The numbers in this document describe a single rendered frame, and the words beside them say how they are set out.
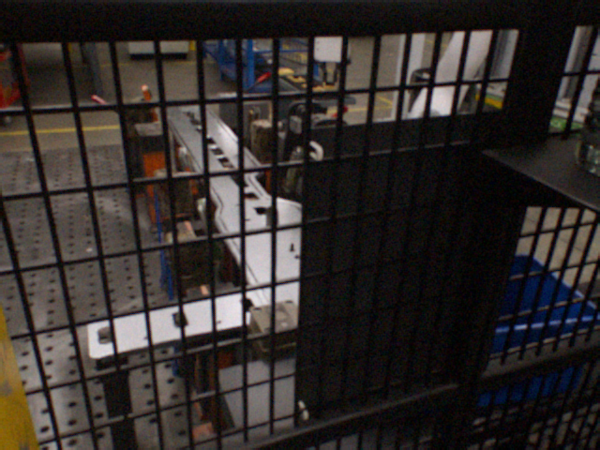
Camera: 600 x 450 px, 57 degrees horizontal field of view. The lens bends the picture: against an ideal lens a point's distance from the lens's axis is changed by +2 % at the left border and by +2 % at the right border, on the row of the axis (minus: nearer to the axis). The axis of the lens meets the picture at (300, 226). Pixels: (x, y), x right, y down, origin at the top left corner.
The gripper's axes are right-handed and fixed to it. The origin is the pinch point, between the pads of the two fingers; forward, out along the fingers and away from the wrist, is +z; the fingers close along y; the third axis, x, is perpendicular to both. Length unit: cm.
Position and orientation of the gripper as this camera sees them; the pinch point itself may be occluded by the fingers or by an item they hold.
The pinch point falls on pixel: (330, 78)
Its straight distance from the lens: 168.0
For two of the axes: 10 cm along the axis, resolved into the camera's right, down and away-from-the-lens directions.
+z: -0.3, 8.8, 4.7
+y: -10.0, -0.5, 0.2
